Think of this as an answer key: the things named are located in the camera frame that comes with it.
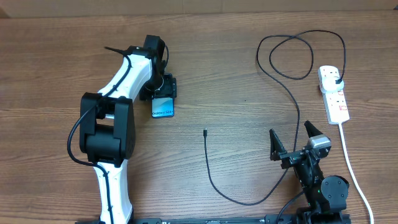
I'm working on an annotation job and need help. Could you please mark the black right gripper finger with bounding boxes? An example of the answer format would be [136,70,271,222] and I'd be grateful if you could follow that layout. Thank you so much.
[269,129,287,161]
[304,120,323,138]

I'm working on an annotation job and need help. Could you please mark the Samsung Galaxy smartphone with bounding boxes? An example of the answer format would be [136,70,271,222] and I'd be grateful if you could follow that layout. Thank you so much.
[152,98,175,118]

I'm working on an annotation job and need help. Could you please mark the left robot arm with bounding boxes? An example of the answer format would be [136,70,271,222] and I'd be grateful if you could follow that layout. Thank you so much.
[71,35,177,223]

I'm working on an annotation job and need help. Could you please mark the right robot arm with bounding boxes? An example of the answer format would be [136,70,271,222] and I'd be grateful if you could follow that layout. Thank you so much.
[264,121,351,224]

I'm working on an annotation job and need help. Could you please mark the white charger plug adapter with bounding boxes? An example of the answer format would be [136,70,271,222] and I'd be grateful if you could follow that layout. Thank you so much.
[320,76,345,94]

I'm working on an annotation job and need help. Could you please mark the white power strip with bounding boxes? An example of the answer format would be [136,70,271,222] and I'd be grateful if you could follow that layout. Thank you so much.
[318,65,349,124]

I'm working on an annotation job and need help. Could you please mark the brown cardboard backdrop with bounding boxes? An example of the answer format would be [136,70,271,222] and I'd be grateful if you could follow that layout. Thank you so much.
[1,0,397,19]

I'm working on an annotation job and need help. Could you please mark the white power strip cord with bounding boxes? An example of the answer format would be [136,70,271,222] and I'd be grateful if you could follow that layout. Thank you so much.
[337,122,375,224]

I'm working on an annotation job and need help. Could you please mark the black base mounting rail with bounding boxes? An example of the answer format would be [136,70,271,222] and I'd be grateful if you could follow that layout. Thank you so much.
[74,213,352,224]

